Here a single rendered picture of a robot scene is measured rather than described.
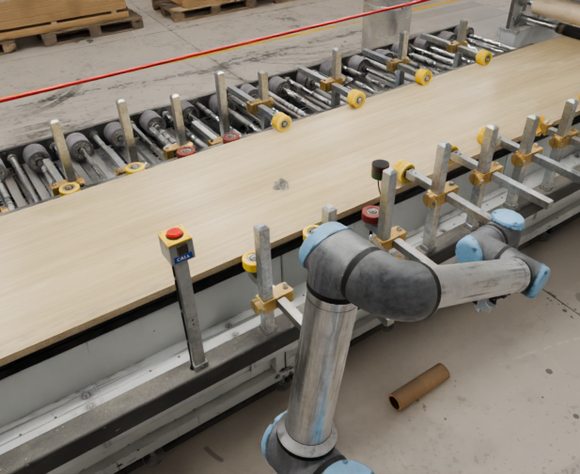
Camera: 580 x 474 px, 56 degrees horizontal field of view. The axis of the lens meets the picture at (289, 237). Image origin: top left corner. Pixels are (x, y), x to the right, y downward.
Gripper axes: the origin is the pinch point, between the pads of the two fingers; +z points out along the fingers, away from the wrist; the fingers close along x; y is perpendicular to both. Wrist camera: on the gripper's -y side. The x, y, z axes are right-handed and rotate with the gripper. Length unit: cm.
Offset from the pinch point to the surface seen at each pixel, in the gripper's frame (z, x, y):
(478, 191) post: -6, 45, -39
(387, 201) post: -21.3, -4.5, -39.1
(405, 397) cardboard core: 75, 3, -24
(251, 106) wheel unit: -14, 9, -147
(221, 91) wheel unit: -25, -6, -148
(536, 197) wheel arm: -13, 49, -17
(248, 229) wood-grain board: -7, -41, -70
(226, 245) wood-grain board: -7, -53, -67
